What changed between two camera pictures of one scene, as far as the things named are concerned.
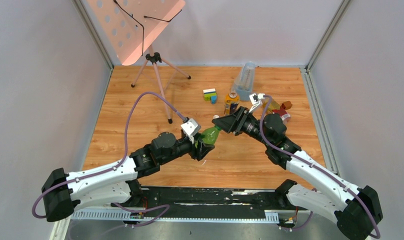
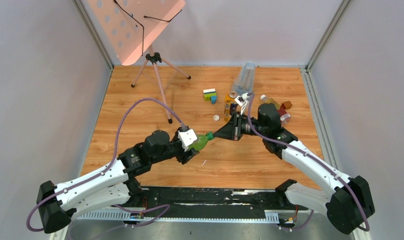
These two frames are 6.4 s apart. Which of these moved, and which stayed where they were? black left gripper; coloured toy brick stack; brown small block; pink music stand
Moved: black left gripper
Stayed: coloured toy brick stack; pink music stand; brown small block
